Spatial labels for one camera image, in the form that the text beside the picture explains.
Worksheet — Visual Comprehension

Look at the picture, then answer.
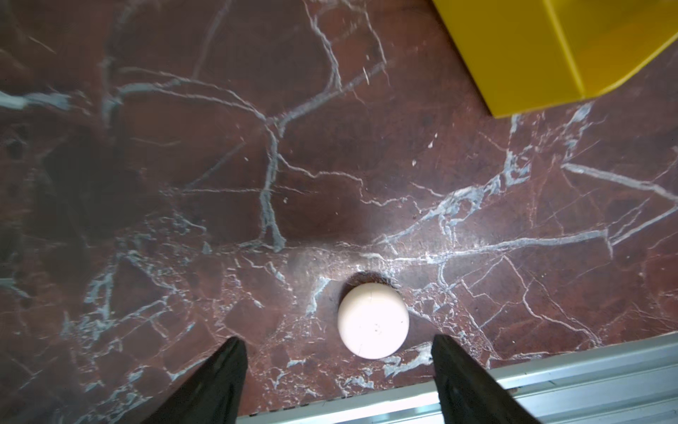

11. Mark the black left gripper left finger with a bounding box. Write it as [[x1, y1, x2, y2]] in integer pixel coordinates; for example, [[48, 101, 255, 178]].
[[144, 337, 248, 423]]

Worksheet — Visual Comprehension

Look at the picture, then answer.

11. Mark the pink round earphone case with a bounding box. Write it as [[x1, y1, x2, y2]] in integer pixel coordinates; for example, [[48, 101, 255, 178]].
[[337, 283, 410, 360]]

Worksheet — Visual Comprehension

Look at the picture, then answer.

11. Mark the yellow bottom drawer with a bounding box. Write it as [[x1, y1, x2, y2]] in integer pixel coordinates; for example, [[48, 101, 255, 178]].
[[434, 1, 677, 118]]

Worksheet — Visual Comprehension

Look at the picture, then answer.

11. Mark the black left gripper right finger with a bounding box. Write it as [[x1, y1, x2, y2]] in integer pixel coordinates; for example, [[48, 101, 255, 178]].
[[432, 334, 538, 424]]

